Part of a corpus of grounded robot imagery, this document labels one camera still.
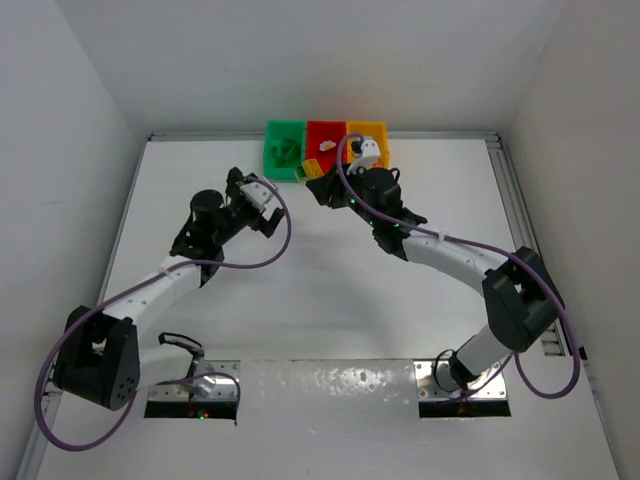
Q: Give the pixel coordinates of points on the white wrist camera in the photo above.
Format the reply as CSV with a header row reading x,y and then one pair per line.
x,y
366,152
257,194

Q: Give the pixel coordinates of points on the red plastic bin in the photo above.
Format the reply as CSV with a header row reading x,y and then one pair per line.
x,y
322,140

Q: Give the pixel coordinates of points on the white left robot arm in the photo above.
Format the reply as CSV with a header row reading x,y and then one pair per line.
x,y
101,360

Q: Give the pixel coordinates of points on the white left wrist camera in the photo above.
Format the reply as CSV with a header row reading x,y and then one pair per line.
x,y
257,194

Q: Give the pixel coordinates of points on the green lego brick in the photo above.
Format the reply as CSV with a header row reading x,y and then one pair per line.
x,y
285,153

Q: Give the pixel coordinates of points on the aluminium frame rail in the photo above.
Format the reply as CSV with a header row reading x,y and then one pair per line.
x,y
554,339

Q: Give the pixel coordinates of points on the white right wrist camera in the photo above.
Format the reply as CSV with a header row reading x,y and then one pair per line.
x,y
366,152

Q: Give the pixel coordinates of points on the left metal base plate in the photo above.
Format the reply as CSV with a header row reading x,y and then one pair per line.
x,y
216,381

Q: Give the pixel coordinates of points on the yellow green lego pair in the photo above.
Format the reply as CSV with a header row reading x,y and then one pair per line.
x,y
309,169

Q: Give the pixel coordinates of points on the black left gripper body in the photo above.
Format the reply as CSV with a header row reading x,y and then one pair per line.
x,y
251,211

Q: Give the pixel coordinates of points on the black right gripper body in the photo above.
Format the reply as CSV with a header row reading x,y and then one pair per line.
x,y
332,182

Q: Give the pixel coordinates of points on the yellow plastic bin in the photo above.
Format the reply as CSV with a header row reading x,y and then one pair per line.
x,y
378,132

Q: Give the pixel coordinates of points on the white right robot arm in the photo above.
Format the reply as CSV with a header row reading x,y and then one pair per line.
x,y
521,301

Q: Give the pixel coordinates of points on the green plastic bin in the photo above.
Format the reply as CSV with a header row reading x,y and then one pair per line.
x,y
279,129

